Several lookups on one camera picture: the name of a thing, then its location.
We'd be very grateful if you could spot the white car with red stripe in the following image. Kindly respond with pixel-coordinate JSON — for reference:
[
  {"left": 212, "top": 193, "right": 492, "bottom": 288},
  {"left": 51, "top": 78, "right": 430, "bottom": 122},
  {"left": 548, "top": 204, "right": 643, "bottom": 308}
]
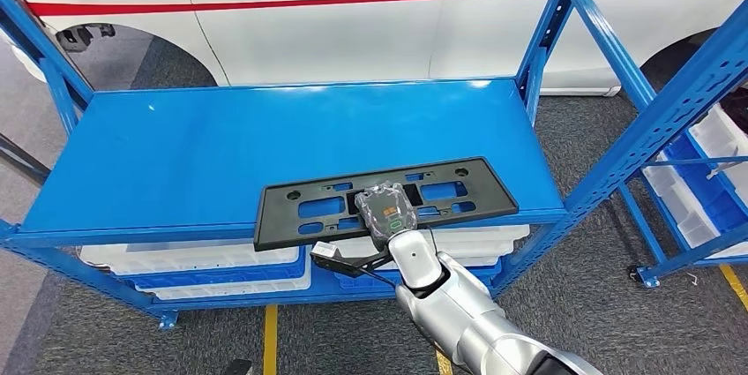
[{"left": 0, "top": 0, "right": 748, "bottom": 98}]

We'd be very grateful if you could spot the blue metal shelf rack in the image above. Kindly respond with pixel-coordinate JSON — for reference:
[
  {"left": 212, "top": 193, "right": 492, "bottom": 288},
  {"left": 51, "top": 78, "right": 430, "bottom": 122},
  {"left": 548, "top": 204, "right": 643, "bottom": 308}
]
[
  {"left": 0, "top": 0, "right": 748, "bottom": 332},
  {"left": 617, "top": 97, "right": 748, "bottom": 290}
]

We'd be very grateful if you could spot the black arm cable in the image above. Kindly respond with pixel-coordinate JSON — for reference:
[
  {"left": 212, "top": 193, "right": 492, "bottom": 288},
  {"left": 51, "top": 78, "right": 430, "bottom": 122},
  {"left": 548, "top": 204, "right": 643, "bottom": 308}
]
[{"left": 350, "top": 226, "right": 440, "bottom": 293}]

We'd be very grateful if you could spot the black plastic frame part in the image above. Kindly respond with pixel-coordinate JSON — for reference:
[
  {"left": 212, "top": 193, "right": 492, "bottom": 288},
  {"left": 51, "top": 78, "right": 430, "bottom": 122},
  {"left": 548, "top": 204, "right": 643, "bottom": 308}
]
[{"left": 252, "top": 155, "right": 520, "bottom": 253}]

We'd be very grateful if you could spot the black bundle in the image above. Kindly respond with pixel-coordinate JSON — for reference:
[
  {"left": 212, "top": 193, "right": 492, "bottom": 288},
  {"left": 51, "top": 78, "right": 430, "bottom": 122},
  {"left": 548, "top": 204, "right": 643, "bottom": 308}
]
[{"left": 722, "top": 88, "right": 748, "bottom": 134}]

